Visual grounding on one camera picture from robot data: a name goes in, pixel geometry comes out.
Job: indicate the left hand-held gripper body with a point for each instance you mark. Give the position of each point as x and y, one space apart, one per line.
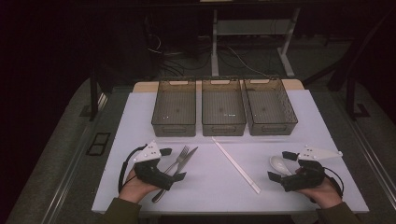
152 175

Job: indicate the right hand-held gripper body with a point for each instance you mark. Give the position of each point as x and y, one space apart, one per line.
303 180

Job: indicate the white ceramic spoon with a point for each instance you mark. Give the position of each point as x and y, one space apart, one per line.
278 164

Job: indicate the metal fork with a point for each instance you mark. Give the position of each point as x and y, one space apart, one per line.
183 153

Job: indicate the metal table knife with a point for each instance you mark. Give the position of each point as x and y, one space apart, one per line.
188 157

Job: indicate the white chopstick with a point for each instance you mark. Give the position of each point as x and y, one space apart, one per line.
234 165
237 164

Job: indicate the smoky clear plastic bin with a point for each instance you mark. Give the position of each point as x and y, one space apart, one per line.
174 109
268 107
223 109

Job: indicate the person's left hand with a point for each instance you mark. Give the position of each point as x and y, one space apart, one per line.
134 188

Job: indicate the person's right hand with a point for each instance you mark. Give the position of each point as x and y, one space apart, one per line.
323 194

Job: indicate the white table mat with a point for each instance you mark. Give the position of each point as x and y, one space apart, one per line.
218 189

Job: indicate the black metal stand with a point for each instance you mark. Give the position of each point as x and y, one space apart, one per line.
93 96
350 99

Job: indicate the black floor socket frame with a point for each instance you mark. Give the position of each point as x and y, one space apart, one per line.
93 149

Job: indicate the metal floor rail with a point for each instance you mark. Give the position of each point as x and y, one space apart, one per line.
373 158
67 183

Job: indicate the white metal desk frame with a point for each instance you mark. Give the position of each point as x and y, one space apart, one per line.
214 46

